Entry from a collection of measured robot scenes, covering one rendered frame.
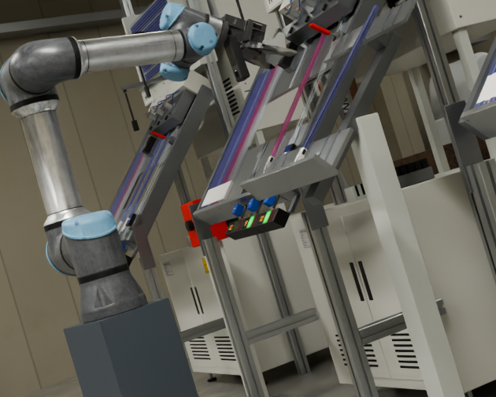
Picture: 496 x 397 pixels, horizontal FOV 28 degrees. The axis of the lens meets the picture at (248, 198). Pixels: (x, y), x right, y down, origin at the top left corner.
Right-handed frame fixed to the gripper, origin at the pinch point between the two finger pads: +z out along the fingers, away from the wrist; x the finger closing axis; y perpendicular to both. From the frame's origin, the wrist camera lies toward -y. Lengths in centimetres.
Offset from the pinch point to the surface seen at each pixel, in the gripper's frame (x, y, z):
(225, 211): 37, -35, 4
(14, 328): 415, -63, 11
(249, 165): 29.6, -21.8, 6.1
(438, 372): -37, -75, 36
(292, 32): 23.0, 19.2, 9.2
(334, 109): -10.0, -12.0, 11.7
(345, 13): -3.3, 17.8, 13.1
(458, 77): 444, 216, 328
